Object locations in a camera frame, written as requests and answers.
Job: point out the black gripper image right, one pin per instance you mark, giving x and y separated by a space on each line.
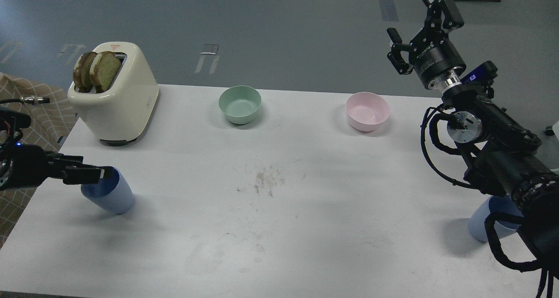
432 53

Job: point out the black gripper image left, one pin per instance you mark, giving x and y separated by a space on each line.
69 169

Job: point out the cream toaster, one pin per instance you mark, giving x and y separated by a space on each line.
120 114

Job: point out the pink bowl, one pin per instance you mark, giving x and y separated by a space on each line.
366 111

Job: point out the toast slice left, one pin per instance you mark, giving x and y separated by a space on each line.
81 73

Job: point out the toast slice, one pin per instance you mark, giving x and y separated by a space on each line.
104 70
81 73

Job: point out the toast slice right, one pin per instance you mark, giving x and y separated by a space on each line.
104 70

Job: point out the green bowl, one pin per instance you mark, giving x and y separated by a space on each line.
240 104

